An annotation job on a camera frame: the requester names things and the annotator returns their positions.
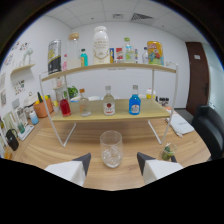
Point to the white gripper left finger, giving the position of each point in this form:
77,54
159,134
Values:
68,170

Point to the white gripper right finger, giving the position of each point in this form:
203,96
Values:
156,169

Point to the clear bottle red label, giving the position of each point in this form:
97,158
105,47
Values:
109,107

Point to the clear glass with ice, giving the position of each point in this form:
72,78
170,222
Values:
111,153

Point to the white notebook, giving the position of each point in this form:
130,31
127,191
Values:
180,125

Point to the white tray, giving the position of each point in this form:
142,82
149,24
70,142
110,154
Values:
26,132

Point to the red liquid bottle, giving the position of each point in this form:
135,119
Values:
65,108

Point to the small light blue bottle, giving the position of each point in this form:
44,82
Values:
34,118

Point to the black handbag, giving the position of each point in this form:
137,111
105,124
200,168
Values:
12,141

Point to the small green bottle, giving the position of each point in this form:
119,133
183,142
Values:
21,127

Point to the black chair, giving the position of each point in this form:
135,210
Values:
210,131

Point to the clear bottle orange cap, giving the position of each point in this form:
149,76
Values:
85,107

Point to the white metal wood shelf rack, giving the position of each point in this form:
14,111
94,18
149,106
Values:
120,115

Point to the blue liquid bottle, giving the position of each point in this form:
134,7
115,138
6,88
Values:
134,106

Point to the orange pot with fruit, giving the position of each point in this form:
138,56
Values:
43,108

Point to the row of small dark bottles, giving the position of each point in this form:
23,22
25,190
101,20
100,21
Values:
162,101

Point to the green potted plant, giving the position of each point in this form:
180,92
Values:
72,91

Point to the brown door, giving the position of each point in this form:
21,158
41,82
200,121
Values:
198,76

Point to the small pink bottle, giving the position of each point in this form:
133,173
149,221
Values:
65,64

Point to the small teal bottle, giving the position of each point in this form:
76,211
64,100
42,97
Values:
84,59

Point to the small clear bottle dark cap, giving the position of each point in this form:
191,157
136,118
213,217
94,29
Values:
145,56

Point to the slim blue bottle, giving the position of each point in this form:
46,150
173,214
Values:
136,56

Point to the glass jar cork lid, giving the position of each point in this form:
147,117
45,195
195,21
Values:
73,51

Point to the clear bottle green cap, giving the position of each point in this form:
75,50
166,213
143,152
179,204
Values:
128,53

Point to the small red white can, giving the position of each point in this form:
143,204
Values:
119,55

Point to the blue yellow small box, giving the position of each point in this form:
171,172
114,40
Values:
112,55

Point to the large white milk bottle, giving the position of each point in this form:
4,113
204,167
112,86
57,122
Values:
101,46

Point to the ceiling air vent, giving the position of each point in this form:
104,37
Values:
141,17

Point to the wooden wall shelf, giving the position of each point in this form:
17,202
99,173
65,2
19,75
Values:
22,69

